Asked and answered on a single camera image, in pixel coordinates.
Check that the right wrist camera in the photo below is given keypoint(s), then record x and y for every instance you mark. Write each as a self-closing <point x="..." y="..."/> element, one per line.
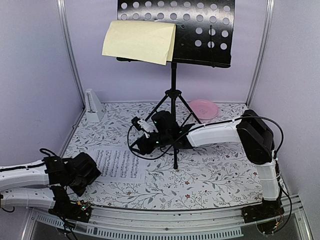
<point x="142" y="125"/>

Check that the white sheet music page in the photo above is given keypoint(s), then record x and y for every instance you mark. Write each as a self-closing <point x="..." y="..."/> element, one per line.
<point x="118" y="165"/>

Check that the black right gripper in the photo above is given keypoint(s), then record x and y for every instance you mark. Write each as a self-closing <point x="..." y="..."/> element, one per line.
<point x="142" y="145"/>

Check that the yellow sheet music page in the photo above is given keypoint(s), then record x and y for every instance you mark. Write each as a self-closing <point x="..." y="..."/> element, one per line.
<point x="145" y="41"/>

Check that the floral patterned table cloth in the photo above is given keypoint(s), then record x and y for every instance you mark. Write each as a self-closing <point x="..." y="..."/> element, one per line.
<point x="206" y="177"/>

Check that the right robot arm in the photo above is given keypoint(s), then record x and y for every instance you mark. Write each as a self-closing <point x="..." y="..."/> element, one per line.
<point x="250" y="130"/>

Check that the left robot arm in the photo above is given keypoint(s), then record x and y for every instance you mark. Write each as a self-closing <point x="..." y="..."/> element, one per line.
<point x="74" y="172"/>

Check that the aluminium front rail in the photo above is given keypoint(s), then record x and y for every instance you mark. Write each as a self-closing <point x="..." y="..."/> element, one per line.
<point x="113" y="223"/>

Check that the pink plastic plate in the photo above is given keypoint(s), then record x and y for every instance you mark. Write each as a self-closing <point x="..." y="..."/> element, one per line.
<point x="204" y="109"/>

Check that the white metronome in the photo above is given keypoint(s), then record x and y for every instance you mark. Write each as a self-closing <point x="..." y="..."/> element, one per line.
<point x="93" y="107"/>

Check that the right aluminium corner post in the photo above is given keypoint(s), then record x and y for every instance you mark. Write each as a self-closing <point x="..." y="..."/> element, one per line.
<point x="261" y="53"/>

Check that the black perforated music stand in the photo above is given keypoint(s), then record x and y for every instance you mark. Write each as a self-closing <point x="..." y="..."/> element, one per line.
<point x="203" y="36"/>

